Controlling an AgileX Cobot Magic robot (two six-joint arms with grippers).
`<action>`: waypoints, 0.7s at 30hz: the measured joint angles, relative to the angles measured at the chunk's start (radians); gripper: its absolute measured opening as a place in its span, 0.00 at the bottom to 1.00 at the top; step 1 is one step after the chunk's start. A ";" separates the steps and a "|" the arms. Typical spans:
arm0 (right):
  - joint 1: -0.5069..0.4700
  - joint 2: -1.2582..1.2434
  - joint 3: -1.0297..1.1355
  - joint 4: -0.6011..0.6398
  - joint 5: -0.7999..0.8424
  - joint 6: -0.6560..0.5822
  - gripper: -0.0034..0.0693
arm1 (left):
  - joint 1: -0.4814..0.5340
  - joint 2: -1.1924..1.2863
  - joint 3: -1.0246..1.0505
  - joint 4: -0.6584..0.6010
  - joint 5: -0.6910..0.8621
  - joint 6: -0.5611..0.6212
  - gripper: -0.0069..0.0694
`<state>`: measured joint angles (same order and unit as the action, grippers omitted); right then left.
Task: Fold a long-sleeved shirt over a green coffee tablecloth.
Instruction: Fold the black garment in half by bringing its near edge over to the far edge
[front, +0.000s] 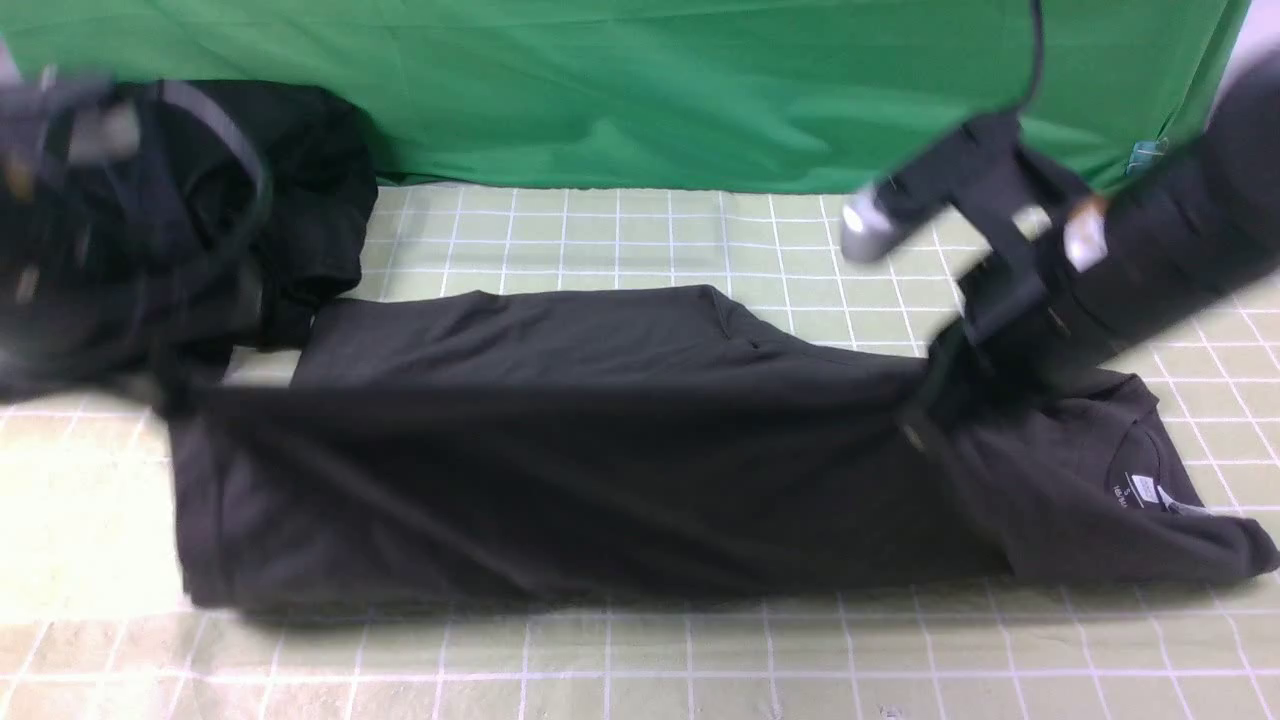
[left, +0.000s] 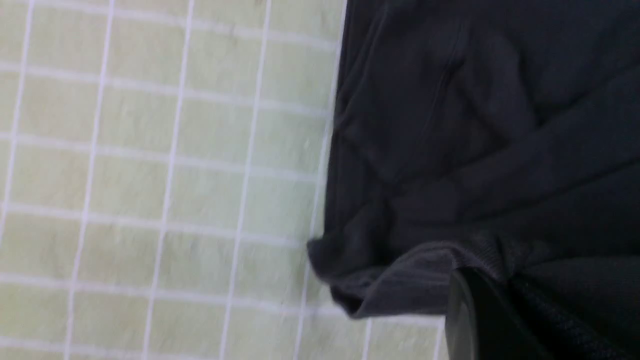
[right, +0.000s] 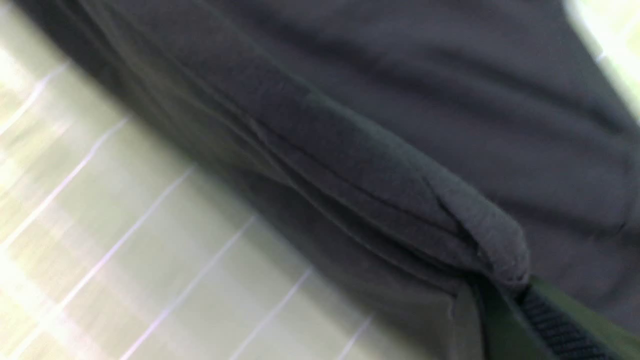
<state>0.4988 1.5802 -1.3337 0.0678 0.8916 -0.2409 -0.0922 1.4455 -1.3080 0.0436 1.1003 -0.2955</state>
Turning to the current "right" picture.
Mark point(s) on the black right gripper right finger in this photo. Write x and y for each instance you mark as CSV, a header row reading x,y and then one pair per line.
x,y
571,331

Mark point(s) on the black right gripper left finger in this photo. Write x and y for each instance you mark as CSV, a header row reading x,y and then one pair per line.
x,y
508,330

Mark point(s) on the gray long-sleeve shirt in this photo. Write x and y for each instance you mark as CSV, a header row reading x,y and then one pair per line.
x,y
401,146

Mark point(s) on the green checkered table mat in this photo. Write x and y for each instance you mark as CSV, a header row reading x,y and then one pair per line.
x,y
117,245

